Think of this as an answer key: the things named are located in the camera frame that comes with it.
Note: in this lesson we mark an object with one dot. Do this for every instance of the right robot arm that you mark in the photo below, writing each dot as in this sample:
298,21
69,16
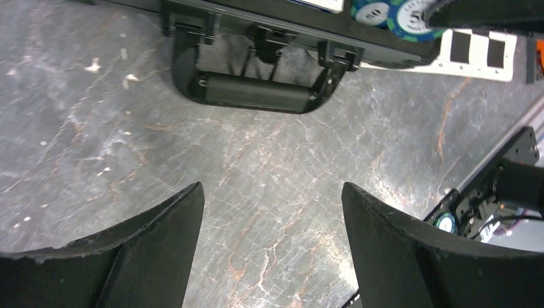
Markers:
510,176

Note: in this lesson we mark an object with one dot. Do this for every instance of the teal chip on rail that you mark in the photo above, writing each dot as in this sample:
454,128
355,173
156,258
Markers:
445,222

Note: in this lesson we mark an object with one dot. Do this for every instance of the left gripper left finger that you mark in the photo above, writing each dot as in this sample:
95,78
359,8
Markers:
144,261

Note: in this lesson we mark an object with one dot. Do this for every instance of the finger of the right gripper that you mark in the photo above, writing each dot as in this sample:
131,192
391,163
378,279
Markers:
508,16

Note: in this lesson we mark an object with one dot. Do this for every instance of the teal chip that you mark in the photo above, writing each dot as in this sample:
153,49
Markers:
445,222
370,12
405,19

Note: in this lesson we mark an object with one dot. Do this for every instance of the black poker set case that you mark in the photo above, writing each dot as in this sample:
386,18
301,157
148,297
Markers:
276,56

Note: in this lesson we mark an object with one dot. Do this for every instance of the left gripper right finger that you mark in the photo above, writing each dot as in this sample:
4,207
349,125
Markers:
401,261

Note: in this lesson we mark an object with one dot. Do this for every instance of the black white checkered board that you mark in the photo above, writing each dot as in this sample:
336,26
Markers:
487,55

